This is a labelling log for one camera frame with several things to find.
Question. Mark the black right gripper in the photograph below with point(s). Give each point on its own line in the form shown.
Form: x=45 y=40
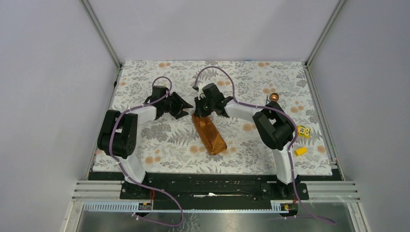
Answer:
x=199 y=111

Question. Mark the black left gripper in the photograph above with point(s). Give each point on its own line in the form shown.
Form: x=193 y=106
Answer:
x=178 y=103

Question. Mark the orange cloth napkin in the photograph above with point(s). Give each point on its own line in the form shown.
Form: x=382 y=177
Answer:
x=209 y=134

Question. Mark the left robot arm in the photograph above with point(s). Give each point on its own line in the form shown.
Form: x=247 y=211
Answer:
x=118 y=134

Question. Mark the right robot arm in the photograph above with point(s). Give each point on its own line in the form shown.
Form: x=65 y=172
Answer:
x=276 y=129

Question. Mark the small yellow toy block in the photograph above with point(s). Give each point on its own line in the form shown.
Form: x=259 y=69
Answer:
x=304 y=131

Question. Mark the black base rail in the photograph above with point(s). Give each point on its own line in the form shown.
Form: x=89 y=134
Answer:
x=213 y=191

